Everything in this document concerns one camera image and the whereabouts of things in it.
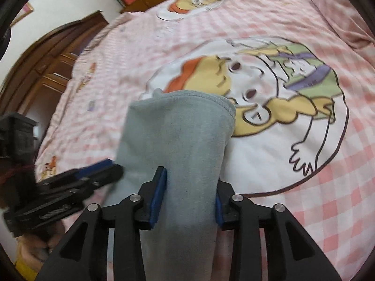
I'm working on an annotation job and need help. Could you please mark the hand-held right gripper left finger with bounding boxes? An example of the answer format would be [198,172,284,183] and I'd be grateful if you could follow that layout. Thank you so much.
[35,166,168,281]

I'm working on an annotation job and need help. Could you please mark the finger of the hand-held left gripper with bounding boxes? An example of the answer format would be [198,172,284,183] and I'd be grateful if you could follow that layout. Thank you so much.
[73,159,124,188]

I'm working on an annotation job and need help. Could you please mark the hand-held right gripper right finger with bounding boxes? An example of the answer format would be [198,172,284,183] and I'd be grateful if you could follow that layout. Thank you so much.
[215,180,342,281]

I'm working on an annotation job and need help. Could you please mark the grey-green pants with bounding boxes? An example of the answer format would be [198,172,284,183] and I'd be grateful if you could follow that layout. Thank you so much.
[104,89,237,281]

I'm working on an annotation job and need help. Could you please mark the person's left forearm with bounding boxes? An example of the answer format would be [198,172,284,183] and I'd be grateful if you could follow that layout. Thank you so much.
[13,258,40,281]

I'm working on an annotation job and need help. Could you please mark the person's left hand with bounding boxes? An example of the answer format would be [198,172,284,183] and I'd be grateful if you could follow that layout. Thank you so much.
[15,220,67,272]

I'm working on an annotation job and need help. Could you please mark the pink checked printed blanket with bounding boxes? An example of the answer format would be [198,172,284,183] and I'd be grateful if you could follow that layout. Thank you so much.
[34,0,375,281]

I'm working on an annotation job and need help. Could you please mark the pink checked pillow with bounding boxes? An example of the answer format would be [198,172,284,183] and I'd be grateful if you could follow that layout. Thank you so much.
[299,0,375,50]

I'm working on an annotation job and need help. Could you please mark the wall picture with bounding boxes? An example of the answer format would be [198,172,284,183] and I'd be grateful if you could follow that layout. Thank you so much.
[12,2,34,27]

